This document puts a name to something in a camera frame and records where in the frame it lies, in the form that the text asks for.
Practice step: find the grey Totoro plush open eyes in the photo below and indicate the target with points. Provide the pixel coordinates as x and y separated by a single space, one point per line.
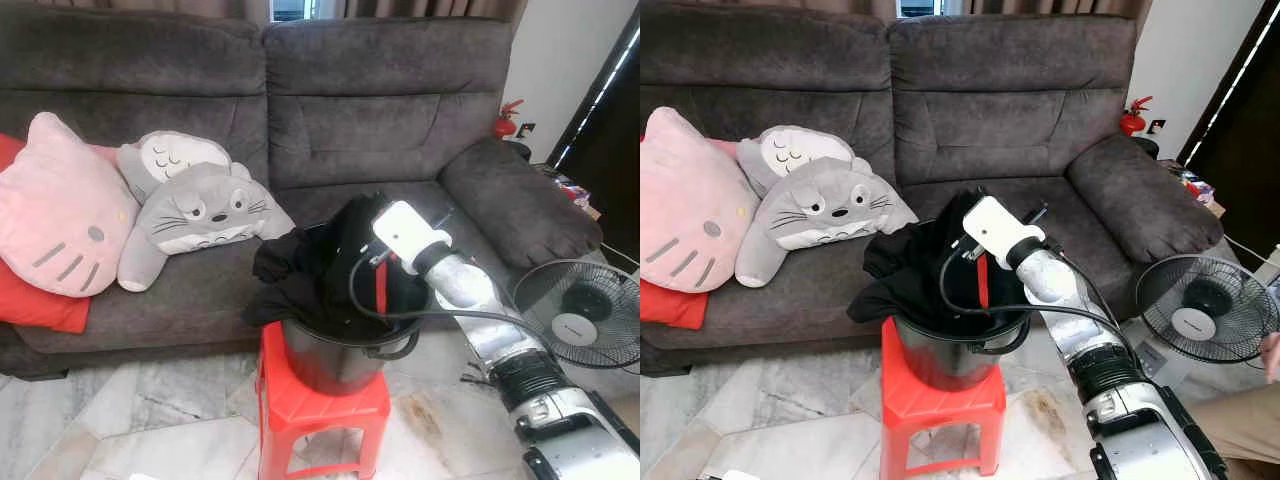
825 210
200 215

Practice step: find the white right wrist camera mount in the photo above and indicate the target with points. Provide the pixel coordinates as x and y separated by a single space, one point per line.
410 232
1000 228

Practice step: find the dark sliding door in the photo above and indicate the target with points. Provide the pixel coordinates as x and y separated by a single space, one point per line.
1245 120
610 150

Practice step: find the grey Totoro plush closed eyes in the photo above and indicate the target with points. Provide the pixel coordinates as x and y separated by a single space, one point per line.
800 148
170 155

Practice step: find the red plastic stool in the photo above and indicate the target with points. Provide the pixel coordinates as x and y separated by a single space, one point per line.
320 410
940 410

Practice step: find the pink cat face cushion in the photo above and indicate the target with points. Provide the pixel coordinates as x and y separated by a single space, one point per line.
690 200
60 210

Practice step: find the person's bare hand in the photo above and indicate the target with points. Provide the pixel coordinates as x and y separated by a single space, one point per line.
1273 360

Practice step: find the person's beige trouser leg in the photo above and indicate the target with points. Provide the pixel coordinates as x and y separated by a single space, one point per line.
1245 430

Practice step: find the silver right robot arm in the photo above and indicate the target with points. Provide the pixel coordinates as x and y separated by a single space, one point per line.
490 310
1070 300

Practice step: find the black standing fan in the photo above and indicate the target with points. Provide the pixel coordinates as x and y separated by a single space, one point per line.
575 325
1195 320

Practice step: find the black bucket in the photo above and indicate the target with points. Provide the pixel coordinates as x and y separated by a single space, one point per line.
945 360
335 365

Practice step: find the black garment red stripe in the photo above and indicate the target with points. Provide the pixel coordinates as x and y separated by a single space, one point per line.
300 270
900 270

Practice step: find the dark brown sofa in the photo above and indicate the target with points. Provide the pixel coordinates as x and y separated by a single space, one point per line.
1000 110
380 120

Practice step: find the red fire extinguisher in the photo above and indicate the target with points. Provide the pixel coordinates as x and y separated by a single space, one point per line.
1132 122
505 125

